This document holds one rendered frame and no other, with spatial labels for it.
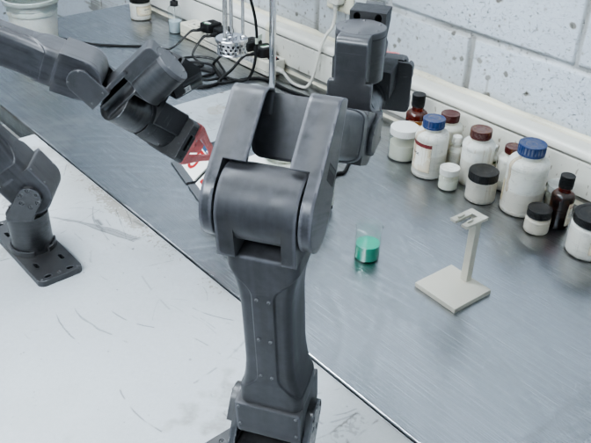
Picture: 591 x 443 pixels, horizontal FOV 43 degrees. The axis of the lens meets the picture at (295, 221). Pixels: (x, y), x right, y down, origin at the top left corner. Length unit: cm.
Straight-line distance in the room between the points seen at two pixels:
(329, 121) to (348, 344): 51
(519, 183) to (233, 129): 81
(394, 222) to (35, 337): 61
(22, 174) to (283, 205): 65
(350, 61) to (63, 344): 54
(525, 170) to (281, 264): 79
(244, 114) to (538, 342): 63
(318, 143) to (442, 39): 103
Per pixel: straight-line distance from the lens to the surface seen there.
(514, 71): 149
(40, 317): 112
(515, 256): 126
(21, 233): 121
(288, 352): 67
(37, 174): 115
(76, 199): 138
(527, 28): 146
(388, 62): 93
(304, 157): 56
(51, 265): 120
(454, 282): 116
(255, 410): 74
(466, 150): 140
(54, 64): 106
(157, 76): 105
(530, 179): 132
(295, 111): 61
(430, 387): 99
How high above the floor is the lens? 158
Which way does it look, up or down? 32 degrees down
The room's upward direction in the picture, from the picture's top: 2 degrees clockwise
